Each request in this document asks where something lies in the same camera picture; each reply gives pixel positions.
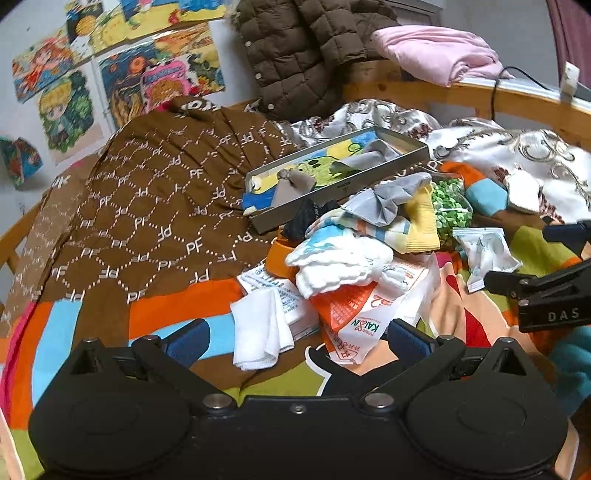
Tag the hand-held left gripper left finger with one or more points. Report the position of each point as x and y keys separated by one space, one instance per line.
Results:
x=191 y=334

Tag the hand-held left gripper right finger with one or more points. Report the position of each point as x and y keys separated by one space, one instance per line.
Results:
x=407 y=338

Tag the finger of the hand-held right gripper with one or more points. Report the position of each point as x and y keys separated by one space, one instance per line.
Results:
x=521 y=284
x=570 y=236

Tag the white blue printed cloth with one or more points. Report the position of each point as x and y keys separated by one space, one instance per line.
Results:
x=332 y=251

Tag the grey metal tray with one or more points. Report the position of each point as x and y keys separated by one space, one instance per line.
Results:
x=323 y=204

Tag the white plastic packet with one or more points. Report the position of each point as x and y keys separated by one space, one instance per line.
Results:
x=489 y=254

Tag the orange white plastic bag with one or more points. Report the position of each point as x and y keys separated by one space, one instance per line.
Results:
x=360 y=321

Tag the teal cloth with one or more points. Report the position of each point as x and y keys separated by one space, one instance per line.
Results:
x=572 y=364

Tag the white grey sock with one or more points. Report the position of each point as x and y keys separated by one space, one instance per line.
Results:
x=521 y=191

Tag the silver floral cloth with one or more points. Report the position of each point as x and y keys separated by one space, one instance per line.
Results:
x=545 y=152

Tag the green dotted bag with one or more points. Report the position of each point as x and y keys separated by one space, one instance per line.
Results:
x=450 y=207

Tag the yellow striped sock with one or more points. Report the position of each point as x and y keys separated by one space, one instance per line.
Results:
x=422 y=224

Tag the black sock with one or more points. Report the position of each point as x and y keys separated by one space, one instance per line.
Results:
x=304 y=221

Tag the brown patterned quilt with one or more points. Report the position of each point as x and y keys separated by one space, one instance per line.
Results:
x=152 y=184

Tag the white power adapter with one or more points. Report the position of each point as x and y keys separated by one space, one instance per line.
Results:
x=570 y=78

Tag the grey brown sock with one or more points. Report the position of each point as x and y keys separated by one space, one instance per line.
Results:
x=295 y=184

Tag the grey cardboard box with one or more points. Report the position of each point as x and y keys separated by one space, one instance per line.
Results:
x=341 y=148

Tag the maroon curtain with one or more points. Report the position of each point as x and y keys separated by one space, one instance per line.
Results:
x=570 y=27

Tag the pink cloth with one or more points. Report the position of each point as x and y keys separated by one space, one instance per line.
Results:
x=429 y=50

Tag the curled colourful poster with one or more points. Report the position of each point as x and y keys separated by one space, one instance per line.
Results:
x=18 y=161

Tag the brown puffer jacket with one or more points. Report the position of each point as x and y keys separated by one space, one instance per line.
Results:
x=295 y=60

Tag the wooden bed frame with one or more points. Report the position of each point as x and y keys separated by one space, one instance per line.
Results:
x=461 y=92

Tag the cartoon wall posters group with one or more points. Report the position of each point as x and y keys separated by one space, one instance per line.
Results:
x=134 y=78

